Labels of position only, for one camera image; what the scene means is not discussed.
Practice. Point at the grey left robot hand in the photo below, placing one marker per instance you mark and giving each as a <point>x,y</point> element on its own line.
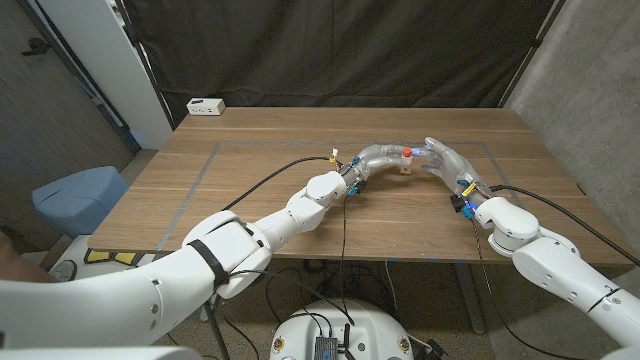
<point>375,157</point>

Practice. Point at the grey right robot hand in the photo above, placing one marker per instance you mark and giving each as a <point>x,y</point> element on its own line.
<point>452,165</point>

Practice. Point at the small red-capped bottle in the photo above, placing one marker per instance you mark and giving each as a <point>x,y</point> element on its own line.
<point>406,166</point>

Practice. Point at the red headed screw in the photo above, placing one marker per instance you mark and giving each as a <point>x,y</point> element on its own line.
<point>407,151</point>

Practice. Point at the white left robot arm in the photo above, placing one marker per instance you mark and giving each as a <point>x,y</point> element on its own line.
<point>200,270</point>

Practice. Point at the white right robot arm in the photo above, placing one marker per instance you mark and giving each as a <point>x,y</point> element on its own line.
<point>555,270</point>

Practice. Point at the black backdrop cloth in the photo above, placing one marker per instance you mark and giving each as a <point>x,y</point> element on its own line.
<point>325,50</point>

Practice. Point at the white table leg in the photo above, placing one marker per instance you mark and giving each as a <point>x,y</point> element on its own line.
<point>467,300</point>

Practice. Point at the black backdrop stand pole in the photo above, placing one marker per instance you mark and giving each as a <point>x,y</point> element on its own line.
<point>536,42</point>
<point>148,67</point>

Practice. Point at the white robot torso base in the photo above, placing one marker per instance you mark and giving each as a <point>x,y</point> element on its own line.
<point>370,325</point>

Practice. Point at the wooden table panel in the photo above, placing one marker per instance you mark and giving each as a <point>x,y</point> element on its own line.
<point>202,175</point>

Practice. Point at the white power strip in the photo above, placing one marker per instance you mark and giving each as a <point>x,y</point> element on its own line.
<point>205,106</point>

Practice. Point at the grey electronics module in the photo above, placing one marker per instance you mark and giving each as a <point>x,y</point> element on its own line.
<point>326,348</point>

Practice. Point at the yellow black hazard strip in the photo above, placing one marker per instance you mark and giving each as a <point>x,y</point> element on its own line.
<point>112,257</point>

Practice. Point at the blue padded bin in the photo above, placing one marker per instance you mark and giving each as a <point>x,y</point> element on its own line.
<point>80,200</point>

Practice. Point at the white sneaker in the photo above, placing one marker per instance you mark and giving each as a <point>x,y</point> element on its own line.
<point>64,270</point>

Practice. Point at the person's bare leg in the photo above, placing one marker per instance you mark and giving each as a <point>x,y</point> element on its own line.
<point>17,265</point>

